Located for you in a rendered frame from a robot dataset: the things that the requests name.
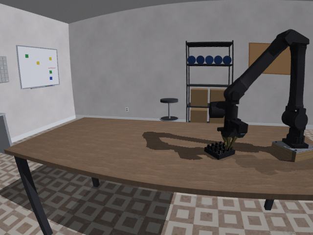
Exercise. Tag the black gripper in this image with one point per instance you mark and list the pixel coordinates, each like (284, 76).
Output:
(227, 136)

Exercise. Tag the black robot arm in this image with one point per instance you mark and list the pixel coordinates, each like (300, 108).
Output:
(296, 120)

